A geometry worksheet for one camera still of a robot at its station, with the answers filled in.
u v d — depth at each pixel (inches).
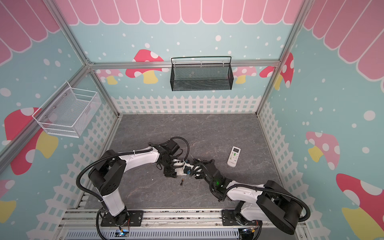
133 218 29.3
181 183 33.6
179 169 34.9
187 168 27.5
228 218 29.2
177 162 31.2
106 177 18.8
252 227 28.1
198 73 37.2
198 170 27.7
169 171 31.8
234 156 37.2
